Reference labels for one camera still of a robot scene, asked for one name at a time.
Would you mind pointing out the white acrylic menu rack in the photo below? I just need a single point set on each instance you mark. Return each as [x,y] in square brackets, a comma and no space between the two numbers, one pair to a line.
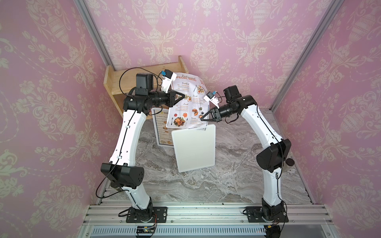
[162,128]

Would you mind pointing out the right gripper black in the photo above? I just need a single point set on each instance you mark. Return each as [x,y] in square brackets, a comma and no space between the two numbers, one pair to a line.
[216,113]

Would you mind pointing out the small circuit board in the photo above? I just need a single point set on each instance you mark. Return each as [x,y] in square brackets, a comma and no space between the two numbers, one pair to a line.
[145,230]

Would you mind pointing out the pink special menu sheet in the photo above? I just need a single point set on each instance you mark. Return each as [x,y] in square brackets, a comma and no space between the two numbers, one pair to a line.
[186,114]

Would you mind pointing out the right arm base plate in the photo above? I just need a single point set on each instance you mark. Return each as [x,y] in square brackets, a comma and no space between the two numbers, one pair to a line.
[256,214]

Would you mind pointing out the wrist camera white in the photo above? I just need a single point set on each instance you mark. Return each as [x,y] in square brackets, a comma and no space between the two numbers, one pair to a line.
[211,98]
[167,79]

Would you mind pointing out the wooden shelf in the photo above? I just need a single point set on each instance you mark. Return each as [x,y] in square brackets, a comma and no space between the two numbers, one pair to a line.
[128,80]

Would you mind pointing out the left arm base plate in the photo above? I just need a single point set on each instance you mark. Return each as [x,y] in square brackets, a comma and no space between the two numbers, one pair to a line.
[149,215]

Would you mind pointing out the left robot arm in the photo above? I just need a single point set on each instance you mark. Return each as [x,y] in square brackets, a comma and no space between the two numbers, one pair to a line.
[121,170]

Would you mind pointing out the aluminium rail frame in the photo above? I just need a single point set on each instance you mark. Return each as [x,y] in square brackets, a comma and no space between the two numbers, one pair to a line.
[208,220]

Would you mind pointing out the small jar with black lid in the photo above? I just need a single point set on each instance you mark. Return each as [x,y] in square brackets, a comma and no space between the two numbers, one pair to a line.
[288,164]

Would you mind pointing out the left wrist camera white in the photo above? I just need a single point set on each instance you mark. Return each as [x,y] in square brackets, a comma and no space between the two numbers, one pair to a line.
[167,79]

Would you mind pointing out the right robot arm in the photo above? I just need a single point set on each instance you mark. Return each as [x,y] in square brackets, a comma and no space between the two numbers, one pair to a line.
[275,149]

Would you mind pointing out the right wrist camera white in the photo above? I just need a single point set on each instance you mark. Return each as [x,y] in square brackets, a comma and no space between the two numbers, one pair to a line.
[211,98]

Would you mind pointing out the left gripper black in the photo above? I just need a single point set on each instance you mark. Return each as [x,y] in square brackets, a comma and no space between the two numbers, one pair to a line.
[171,97]

